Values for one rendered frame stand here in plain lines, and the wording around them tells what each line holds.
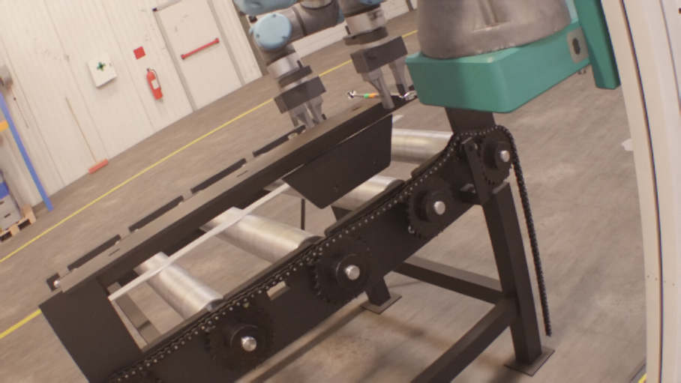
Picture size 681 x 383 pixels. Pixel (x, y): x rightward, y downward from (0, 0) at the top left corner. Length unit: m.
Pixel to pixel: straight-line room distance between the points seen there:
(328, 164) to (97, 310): 0.64
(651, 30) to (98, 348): 1.15
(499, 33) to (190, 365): 1.01
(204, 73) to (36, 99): 3.30
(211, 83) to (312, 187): 9.57
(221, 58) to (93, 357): 9.97
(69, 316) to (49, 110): 9.08
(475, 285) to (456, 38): 1.58
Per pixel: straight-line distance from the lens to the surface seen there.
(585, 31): 0.67
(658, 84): 0.64
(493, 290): 2.04
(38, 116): 10.19
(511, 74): 0.57
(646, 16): 0.62
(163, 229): 1.16
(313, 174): 1.37
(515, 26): 0.58
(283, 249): 1.51
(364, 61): 1.31
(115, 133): 10.39
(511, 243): 1.85
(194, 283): 1.52
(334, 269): 1.34
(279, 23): 1.44
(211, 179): 2.26
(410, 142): 1.89
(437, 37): 0.61
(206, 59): 10.89
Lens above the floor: 1.50
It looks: 21 degrees down
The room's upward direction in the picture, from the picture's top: 22 degrees counter-clockwise
